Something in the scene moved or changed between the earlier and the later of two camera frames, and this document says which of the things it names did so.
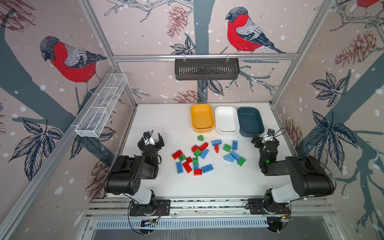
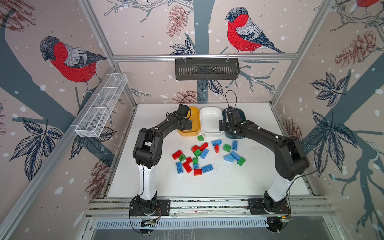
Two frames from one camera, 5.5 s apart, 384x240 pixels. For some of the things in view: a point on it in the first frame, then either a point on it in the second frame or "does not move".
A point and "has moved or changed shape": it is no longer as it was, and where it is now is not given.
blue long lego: (234, 145) does not move
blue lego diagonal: (235, 155) does not move
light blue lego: (229, 157) does not move
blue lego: (204, 153) does not move
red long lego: (203, 146) does not move
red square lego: (194, 148) does not move
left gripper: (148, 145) -> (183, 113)
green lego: (197, 152) does not move
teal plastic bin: (251, 123) -> (230, 135)
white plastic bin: (227, 121) has moved or changed shape
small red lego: (216, 148) does not move
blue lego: (216, 142) does not move
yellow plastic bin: (203, 118) -> (193, 114)
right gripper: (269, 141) -> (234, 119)
